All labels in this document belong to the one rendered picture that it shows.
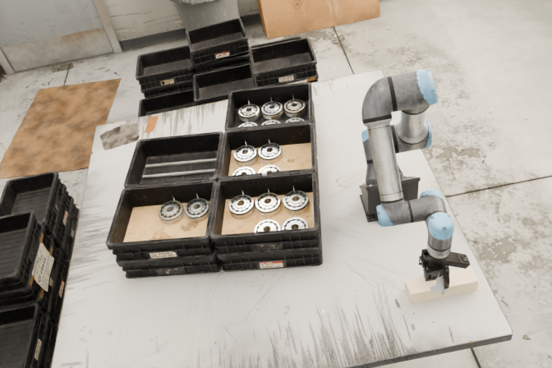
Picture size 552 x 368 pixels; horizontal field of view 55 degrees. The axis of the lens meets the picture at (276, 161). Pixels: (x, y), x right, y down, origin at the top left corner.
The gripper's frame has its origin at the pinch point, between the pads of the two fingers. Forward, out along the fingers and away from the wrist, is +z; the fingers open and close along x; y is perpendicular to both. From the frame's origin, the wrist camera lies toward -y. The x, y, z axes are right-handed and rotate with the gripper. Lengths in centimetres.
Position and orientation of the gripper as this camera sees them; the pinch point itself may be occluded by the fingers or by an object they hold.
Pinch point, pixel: (440, 282)
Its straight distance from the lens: 200.5
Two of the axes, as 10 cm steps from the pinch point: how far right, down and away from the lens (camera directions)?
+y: -9.8, 2.0, 0.0
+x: 1.3, 6.7, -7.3
